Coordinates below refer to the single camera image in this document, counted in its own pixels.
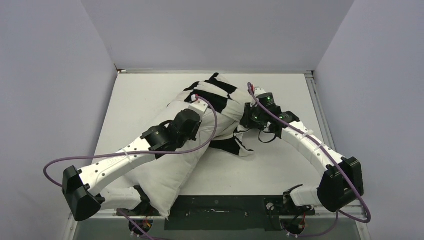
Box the black white checkered pillowcase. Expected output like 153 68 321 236
176 72 254 157

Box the white pillow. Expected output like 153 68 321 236
112 109 238 218

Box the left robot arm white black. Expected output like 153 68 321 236
61 104 208 222

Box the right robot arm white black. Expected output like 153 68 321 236
240 92 364 214

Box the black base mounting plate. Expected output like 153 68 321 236
123 195 316 232

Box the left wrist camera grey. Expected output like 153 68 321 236
188 97 209 115

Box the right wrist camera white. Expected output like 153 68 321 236
253 87 267 97

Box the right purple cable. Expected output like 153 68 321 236
247 82 372 238

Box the purple cable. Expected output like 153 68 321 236
247 82 372 238
43 95 219 240

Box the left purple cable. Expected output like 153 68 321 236
43 95 219 240

